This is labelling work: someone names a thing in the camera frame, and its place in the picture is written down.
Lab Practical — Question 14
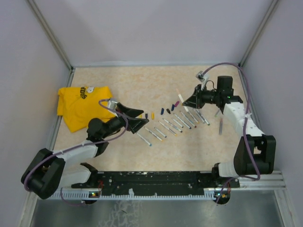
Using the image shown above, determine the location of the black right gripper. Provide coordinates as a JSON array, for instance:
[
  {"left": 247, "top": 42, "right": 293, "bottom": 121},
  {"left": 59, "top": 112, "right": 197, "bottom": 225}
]
[{"left": 183, "top": 84, "right": 220, "bottom": 109}]

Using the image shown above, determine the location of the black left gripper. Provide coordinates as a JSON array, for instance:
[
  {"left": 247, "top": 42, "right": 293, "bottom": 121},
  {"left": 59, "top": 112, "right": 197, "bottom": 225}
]
[{"left": 101, "top": 102, "right": 149, "bottom": 139}]

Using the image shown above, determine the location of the dark green capped marker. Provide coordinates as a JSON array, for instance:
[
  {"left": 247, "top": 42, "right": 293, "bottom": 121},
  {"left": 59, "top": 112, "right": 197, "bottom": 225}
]
[{"left": 199, "top": 111, "right": 210, "bottom": 126}]

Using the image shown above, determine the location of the pink capped white marker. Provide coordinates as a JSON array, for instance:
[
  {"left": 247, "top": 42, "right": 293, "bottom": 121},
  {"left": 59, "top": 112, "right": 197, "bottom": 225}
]
[{"left": 176, "top": 89, "right": 189, "bottom": 113}]

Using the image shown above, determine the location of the yellow capped slim marker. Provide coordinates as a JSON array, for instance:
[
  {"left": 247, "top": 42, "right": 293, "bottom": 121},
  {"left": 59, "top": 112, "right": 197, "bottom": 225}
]
[{"left": 188, "top": 111, "right": 199, "bottom": 123}]

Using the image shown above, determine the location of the navy capped white marker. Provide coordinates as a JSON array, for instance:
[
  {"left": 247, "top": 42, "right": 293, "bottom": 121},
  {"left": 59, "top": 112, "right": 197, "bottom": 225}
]
[{"left": 174, "top": 113, "right": 192, "bottom": 129}]

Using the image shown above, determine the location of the magenta capped white marker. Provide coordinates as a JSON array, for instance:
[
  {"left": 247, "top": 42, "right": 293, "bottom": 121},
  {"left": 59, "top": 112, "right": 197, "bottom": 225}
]
[{"left": 179, "top": 111, "right": 196, "bottom": 128}]

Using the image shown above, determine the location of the black eraser-cap white marker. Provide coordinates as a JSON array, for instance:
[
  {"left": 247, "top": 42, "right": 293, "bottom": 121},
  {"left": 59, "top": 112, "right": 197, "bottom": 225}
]
[{"left": 171, "top": 118, "right": 184, "bottom": 128}]

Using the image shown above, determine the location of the yellow capped clear pen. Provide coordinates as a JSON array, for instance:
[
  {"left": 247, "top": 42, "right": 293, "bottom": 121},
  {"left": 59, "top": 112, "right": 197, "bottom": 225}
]
[{"left": 158, "top": 121, "right": 177, "bottom": 136}]

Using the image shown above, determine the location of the dark blue capped marker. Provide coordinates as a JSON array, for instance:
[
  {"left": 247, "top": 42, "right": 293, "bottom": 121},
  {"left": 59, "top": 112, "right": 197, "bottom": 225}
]
[{"left": 163, "top": 118, "right": 183, "bottom": 133}]

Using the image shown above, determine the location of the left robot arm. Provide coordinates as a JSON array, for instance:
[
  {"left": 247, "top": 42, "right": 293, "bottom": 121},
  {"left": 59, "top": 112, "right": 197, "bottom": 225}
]
[{"left": 21, "top": 99, "right": 149, "bottom": 199}]

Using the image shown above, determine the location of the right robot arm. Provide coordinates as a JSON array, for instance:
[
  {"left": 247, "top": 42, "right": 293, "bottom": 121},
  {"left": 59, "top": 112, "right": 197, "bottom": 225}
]
[{"left": 182, "top": 74, "right": 276, "bottom": 187}]

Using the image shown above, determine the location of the purple grey marker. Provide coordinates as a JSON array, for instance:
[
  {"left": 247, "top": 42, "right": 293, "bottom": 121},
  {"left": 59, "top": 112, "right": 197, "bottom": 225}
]
[{"left": 219, "top": 117, "right": 223, "bottom": 135}]

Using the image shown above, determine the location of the yellow t-shirt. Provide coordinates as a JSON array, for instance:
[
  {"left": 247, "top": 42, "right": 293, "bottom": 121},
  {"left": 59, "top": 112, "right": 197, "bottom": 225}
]
[{"left": 57, "top": 86, "right": 115, "bottom": 133}]

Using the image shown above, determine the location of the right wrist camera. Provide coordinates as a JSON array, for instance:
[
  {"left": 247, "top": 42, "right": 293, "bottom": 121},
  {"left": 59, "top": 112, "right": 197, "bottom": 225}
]
[{"left": 196, "top": 71, "right": 209, "bottom": 87}]

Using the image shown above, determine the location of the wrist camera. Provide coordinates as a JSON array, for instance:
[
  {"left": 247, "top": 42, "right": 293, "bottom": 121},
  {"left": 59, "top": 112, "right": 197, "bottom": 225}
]
[
  {"left": 107, "top": 98, "right": 118, "bottom": 110},
  {"left": 196, "top": 71, "right": 209, "bottom": 87}
]

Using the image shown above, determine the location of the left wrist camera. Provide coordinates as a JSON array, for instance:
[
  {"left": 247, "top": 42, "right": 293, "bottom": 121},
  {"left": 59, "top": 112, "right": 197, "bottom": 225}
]
[{"left": 107, "top": 98, "right": 118, "bottom": 110}]

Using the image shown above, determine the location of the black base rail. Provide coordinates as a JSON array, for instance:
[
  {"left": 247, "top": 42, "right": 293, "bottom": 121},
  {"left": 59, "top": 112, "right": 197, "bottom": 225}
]
[{"left": 71, "top": 171, "right": 228, "bottom": 196}]

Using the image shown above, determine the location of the right corner aluminium post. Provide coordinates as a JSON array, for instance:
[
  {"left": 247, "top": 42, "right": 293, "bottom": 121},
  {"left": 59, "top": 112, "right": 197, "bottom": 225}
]
[{"left": 239, "top": 0, "right": 280, "bottom": 67}]

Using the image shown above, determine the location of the corner aluminium post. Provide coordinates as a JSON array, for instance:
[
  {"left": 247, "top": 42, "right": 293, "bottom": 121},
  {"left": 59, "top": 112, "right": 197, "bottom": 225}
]
[
  {"left": 239, "top": 0, "right": 280, "bottom": 67},
  {"left": 25, "top": 0, "right": 73, "bottom": 71}
]

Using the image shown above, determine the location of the white cable duct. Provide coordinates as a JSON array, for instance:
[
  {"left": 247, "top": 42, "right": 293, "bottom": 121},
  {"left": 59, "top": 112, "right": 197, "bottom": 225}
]
[{"left": 51, "top": 191, "right": 223, "bottom": 201}]

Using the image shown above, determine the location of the left corner aluminium post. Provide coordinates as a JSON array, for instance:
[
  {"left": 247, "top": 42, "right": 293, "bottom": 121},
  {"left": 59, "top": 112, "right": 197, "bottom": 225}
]
[{"left": 25, "top": 0, "right": 73, "bottom": 71}]

